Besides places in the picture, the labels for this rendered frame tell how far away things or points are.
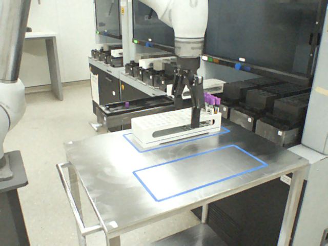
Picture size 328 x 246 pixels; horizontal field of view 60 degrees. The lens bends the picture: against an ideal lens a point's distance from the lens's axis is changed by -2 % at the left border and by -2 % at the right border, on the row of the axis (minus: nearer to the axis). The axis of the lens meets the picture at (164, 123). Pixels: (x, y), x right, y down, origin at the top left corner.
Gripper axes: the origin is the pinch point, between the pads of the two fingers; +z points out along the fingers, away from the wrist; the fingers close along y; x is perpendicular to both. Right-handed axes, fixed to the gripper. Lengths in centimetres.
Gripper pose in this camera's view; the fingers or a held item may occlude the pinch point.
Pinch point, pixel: (186, 116)
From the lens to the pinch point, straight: 98.7
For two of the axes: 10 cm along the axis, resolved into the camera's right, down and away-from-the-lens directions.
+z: -0.1, 9.3, 3.8
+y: 4.7, 3.4, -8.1
